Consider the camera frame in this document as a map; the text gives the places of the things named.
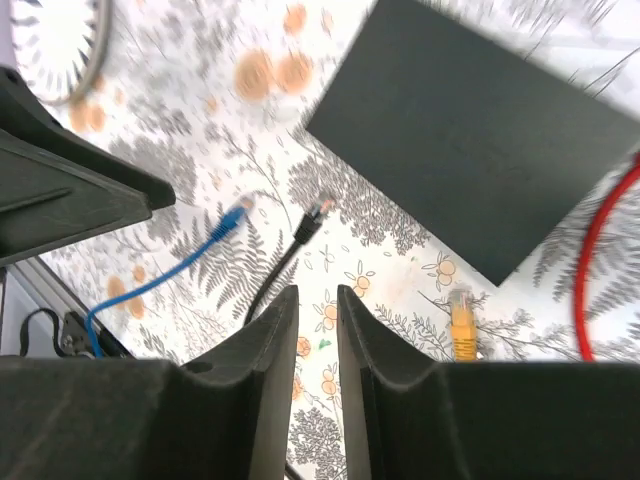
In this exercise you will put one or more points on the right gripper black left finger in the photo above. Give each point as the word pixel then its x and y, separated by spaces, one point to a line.
pixel 224 415

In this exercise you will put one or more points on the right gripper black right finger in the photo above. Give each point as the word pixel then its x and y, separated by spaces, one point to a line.
pixel 407 416

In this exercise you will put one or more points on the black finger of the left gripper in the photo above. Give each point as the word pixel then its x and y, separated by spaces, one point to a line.
pixel 58 189

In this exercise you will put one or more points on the dark grey network switch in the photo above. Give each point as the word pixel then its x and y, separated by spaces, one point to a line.
pixel 486 150

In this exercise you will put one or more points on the blue striped white plate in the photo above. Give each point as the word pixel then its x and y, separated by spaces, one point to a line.
pixel 60 46

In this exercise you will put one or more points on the floral patterned table mat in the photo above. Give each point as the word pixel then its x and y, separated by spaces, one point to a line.
pixel 216 96

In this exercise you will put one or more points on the aluminium frame rail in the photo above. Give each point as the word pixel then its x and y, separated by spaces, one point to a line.
pixel 40 316

